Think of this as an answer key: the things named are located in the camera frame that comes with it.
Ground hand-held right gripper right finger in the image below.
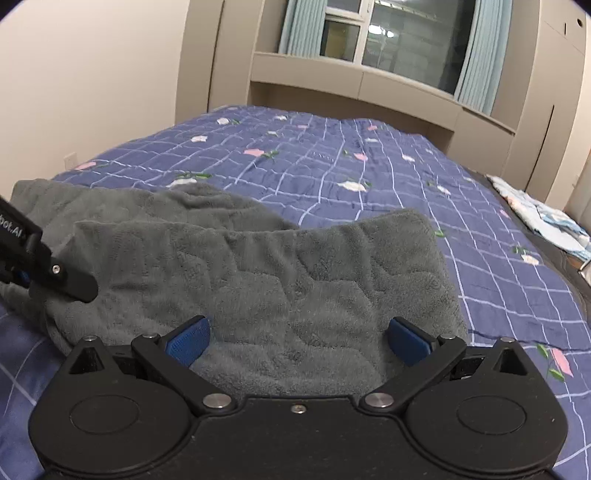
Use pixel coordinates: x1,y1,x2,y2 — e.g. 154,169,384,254
359,316,537,416

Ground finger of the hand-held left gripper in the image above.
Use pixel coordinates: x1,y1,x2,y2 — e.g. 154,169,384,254
21,230,99,304

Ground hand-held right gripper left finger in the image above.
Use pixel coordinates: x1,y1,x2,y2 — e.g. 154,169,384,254
60,315,238,416

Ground grey fleece pants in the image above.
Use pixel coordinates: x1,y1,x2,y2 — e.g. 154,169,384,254
0,179,471,400

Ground blue floral checked blanket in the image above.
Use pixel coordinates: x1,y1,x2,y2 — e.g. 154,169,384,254
0,105,591,480

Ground light blue clothes pile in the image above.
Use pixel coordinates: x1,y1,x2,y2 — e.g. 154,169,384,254
488,174,591,262

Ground beige wardrobe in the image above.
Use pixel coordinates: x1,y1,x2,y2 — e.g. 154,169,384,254
174,0,289,126
489,0,591,217

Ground beige window cabinet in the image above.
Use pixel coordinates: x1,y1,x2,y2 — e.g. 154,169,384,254
248,51,517,174

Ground light blue curtain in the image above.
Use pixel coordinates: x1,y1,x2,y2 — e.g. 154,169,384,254
277,0,328,59
455,0,513,116

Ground window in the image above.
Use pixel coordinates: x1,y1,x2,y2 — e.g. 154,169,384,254
318,0,476,96

